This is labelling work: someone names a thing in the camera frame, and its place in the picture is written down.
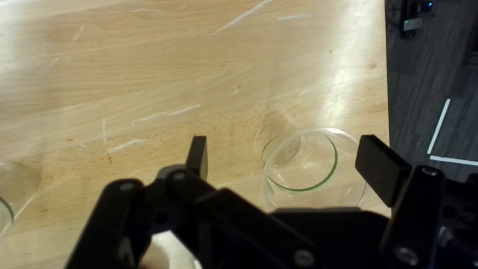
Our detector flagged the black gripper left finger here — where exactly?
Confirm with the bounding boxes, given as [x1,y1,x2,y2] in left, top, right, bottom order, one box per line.
[64,135,321,269]

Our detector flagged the clear plastic cup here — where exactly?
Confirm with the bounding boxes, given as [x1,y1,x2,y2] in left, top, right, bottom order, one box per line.
[254,127,371,214]

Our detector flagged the clear glass bowl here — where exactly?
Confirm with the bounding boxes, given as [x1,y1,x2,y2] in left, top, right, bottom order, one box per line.
[0,160,42,239]

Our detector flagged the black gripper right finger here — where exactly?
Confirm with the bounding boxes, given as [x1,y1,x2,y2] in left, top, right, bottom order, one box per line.
[354,133,478,269]

